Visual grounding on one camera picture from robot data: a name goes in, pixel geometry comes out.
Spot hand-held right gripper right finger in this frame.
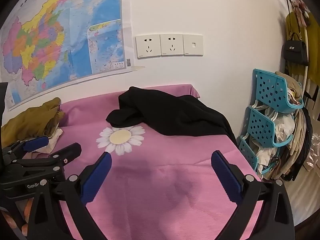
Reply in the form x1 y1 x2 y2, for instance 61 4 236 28
211 150 295 240

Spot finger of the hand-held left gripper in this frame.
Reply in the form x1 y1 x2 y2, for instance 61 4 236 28
15 142 82 178
2 135 50 164

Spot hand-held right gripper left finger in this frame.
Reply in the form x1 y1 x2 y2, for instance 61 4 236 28
26 152 113 240

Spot black garment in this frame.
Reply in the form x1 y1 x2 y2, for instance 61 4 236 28
106 86 239 148

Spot white clothes in basket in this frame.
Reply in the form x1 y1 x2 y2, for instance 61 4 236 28
274 115 295 144

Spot beige clothes in basket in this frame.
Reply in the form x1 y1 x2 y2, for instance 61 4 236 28
275 71 304 105

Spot cream folded garment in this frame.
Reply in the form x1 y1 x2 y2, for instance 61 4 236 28
32 127 63 155

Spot mustard folded garment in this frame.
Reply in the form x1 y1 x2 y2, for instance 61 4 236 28
1 97 66 147

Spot teal perforated basket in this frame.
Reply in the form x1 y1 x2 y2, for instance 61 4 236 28
252 69 304 113
246 106 293 148
237 135 260 173

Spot pink floral printed blanket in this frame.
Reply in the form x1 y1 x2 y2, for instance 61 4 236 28
15 84 263 240

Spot beige hanging garments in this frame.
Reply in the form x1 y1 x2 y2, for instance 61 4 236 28
280 105 313 182

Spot clear plastic bag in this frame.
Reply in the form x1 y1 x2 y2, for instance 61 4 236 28
304 134 320 172

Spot black handbag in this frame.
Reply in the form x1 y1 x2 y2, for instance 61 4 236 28
282 32 309 67

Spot mustard hanging sweater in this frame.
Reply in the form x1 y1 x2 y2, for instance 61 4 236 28
286 11 320 120

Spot pink plush toy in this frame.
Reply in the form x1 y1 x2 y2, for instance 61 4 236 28
291 0 312 27

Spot colourful wall map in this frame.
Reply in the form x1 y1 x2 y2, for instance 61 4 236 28
0 0 133 112

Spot white wall socket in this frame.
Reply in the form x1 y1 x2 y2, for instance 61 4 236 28
160 33 184 56
135 34 161 59

